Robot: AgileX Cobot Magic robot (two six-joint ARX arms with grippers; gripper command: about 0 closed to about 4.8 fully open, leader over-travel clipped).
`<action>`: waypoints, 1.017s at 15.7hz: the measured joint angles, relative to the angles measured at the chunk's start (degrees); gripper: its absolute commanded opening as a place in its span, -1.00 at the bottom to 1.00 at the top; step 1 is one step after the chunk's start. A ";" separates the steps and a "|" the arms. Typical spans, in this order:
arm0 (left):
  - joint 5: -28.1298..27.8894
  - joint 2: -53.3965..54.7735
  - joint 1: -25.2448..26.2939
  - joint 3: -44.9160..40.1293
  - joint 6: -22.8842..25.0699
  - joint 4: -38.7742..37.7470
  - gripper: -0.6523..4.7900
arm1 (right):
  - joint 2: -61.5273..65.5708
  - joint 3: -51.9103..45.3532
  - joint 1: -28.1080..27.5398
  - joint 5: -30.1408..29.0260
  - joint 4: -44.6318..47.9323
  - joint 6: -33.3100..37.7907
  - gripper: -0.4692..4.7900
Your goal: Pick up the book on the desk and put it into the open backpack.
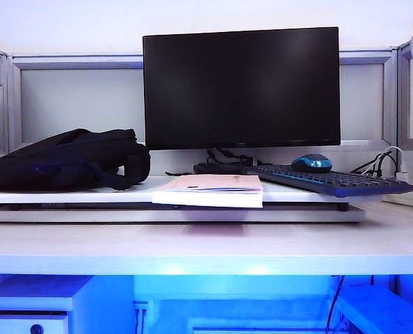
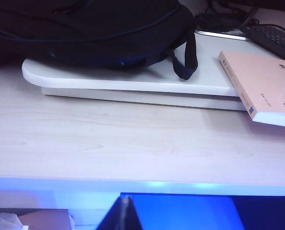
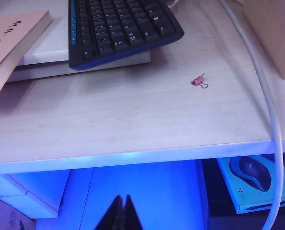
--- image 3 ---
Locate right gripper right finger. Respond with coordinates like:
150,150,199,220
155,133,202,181
124,195,143,230

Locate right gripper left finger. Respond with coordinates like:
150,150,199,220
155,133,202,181
94,195,126,230

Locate white drawer cabinet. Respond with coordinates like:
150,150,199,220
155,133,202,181
0,169,71,219

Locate cardboard box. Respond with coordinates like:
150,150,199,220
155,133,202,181
0,194,37,230

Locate computer mouse packaging box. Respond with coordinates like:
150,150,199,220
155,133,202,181
216,153,285,215

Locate pink binder clip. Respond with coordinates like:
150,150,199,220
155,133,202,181
190,73,209,90

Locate thick white base slab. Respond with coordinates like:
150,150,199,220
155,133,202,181
7,49,152,83

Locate thin white board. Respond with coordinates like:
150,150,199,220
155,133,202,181
17,0,70,66

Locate black keyboard with blue trim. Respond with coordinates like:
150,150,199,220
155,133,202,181
68,0,185,71

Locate light wooden box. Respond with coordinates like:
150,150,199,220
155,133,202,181
233,0,285,80

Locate thick white cable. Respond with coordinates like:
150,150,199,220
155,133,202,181
219,0,284,230

